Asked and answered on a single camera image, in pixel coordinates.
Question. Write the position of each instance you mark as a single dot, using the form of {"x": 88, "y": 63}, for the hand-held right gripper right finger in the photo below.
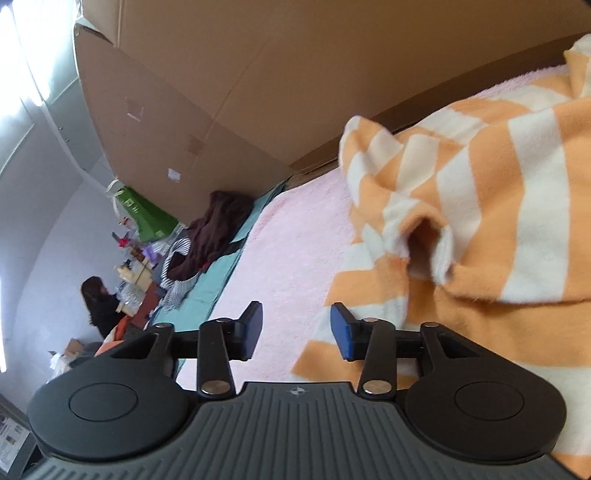
{"x": 340, "y": 334}

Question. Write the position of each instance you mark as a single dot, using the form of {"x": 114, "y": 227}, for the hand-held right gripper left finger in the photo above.
{"x": 251, "y": 330}

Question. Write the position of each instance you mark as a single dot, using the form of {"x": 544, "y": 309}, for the orange white striped shirt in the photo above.
{"x": 485, "y": 207}

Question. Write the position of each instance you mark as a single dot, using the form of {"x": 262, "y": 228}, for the teal mat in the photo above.
{"x": 212, "y": 286}

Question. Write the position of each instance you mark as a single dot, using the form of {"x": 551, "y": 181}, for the black white striped cloth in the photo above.
{"x": 178, "y": 288}

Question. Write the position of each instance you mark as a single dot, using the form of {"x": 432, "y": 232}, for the pink fleece blanket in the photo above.
{"x": 295, "y": 249}

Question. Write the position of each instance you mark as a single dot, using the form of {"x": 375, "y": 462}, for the dark maroon cloth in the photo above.
{"x": 212, "y": 230}

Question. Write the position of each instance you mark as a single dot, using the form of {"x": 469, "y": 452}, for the green bag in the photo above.
{"x": 147, "y": 217}

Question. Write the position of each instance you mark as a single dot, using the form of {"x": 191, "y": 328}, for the open cardboard box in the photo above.
{"x": 67, "y": 355}

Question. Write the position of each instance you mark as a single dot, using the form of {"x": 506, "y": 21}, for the cardboard box with tape marks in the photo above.
{"x": 161, "y": 124}

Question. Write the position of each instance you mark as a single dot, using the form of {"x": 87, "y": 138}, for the large cardboard box white label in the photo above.
{"x": 323, "y": 55}

